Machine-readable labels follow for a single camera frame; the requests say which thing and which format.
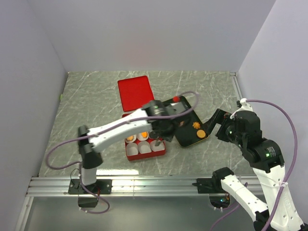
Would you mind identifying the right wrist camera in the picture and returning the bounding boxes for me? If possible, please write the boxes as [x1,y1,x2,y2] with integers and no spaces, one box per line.
[230,98,253,119]

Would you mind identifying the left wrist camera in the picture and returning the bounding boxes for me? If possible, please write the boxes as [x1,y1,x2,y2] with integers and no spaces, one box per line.
[163,96,191,116]

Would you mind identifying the paper cup front right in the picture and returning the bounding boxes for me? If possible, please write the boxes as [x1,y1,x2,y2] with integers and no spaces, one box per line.
[150,140,165,152]

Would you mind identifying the paper cup middle left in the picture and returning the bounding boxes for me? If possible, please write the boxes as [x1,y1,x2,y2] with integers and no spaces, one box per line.
[125,135,137,143]

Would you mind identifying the red tin lid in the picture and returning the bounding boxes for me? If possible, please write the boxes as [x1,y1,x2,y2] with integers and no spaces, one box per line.
[117,76,154,112]

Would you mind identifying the black tray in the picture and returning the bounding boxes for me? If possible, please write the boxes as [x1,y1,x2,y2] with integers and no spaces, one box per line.
[159,97,207,148]

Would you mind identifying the paper cup front left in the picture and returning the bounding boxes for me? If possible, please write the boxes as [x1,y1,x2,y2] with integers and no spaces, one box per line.
[126,142,139,156]

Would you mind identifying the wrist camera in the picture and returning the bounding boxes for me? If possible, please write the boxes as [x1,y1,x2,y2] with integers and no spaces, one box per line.
[163,96,191,116]
[230,98,253,119]

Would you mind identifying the red tin box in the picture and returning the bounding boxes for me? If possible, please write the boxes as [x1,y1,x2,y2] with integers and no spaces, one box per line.
[122,113,167,162]

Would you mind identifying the paper cup centre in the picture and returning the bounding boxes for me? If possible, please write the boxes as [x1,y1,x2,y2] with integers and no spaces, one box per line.
[137,133,149,141]

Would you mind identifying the round orange cookie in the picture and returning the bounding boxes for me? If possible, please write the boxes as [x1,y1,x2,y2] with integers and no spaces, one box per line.
[196,129,206,139]

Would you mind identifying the paper cup front middle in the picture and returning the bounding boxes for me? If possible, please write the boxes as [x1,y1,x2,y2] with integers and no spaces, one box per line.
[138,141,152,154]

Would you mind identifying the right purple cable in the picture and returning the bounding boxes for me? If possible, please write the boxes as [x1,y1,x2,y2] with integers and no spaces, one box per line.
[209,99,298,231]

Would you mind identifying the black round cookie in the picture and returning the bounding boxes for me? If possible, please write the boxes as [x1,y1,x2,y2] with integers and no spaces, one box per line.
[149,131,158,140]

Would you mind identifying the purple cable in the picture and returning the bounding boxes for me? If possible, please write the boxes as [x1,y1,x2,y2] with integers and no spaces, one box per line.
[45,90,201,214]
[209,99,298,231]

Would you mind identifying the aluminium rail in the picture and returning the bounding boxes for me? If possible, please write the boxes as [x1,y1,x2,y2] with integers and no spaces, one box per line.
[26,175,270,198]

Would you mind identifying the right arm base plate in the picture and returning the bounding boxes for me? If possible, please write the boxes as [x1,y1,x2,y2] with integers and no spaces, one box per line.
[192,178,225,194]

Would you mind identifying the swirl star cookie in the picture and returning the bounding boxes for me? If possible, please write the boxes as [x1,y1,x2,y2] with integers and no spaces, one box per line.
[192,122,201,129]

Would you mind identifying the paper cup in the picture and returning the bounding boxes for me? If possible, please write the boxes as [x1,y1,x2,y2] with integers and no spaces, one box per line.
[126,142,139,156]
[150,140,165,152]
[125,135,137,143]
[138,141,152,154]
[137,133,149,141]

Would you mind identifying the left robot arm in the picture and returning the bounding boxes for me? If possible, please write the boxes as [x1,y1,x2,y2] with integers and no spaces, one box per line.
[71,100,185,193]

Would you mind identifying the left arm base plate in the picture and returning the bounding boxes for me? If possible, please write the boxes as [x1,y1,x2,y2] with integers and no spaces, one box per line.
[68,179,112,195]

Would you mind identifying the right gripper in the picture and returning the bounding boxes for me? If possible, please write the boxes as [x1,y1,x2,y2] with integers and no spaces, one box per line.
[201,107,245,146]

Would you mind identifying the fish shaped cookie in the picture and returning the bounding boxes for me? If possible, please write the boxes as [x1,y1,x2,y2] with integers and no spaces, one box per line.
[140,132,148,138]

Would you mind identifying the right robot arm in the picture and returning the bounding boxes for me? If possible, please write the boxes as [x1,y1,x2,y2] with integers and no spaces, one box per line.
[203,109,308,231]

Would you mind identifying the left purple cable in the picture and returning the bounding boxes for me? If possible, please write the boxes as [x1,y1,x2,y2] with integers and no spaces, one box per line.
[45,90,201,214]

